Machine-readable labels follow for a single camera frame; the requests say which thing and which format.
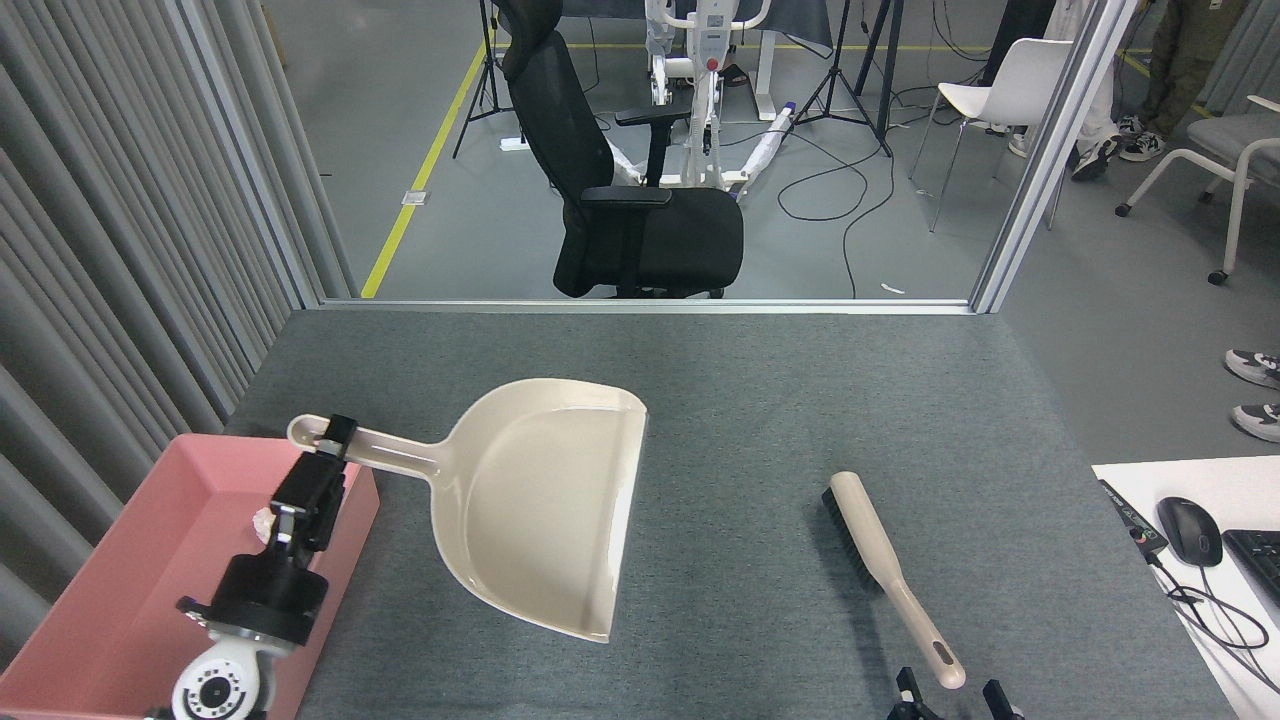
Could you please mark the white side table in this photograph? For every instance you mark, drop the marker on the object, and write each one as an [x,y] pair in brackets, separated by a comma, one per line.
[1230,480]

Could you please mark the black computer mouse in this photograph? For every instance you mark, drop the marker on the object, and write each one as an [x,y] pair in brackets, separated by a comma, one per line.
[1190,530]

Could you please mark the person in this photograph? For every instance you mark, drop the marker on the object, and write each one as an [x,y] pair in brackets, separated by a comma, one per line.
[1195,50]
[1255,368]
[1100,110]

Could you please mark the grey chair white frame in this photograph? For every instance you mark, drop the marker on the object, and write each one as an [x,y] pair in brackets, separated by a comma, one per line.
[1245,135]

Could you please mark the black tripod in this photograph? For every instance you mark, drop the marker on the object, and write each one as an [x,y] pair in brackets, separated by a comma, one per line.
[842,40]
[489,60]

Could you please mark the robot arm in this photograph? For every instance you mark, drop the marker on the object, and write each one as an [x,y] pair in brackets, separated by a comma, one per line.
[225,680]

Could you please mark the pink plastic bin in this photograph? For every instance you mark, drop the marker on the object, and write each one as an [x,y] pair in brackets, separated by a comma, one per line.
[120,580]

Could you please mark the white tissue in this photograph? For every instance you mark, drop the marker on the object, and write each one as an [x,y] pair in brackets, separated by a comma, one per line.
[263,520]

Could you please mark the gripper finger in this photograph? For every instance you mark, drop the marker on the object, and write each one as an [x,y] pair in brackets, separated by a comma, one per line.
[908,705]
[1003,705]

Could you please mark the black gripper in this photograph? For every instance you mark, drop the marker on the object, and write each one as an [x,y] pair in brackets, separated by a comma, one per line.
[265,600]

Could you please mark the silver frame post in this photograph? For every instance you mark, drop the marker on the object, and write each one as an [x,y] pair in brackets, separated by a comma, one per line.
[1055,150]

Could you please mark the black office chair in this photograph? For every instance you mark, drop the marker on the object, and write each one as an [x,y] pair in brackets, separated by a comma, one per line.
[690,240]

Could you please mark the black keyboard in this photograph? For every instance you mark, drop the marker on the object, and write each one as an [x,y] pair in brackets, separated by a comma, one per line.
[1260,560]

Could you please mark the white plastic chair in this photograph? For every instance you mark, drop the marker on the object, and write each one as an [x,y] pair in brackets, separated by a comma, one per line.
[1010,95]

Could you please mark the beige hand brush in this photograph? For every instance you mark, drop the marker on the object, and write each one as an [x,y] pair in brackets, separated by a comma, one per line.
[865,530]

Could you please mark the dark desk white leg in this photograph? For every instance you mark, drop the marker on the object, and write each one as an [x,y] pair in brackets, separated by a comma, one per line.
[800,20]

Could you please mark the beige plastic dustpan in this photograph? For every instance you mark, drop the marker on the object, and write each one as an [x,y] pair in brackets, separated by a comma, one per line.
[540,500]

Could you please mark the silver frame rail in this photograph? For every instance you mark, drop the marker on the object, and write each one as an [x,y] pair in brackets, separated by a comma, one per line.
[650,305]

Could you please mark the white wheeled stand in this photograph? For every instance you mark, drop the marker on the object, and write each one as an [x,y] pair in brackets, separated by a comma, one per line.
[708,100]

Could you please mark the silver floor socket plate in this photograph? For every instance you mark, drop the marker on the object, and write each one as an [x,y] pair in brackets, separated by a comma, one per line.
[416,198]

